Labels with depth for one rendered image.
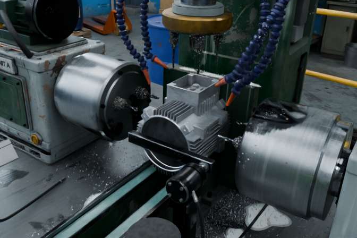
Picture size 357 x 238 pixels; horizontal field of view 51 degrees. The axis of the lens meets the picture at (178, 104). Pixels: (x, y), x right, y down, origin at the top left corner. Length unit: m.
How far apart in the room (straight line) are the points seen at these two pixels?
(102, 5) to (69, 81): 6.81
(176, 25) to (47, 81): 0.48
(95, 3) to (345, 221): 7.28
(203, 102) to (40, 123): 0.56
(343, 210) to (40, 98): 0.89
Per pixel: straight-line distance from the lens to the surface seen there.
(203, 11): 0.91
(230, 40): 1.15
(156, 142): 0.95
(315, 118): 0.85
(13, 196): 1.22
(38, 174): 1.29
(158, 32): 2.92
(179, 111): 0.94
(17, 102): 1.31
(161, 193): 0.96
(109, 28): 6.26
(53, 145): 1.30
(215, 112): 1.01
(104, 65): 1.11
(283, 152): 0.81
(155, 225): 0.43
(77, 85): 1.11
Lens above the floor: 1.51
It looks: 24 degrees down
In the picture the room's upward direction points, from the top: 2 degrees clockwise
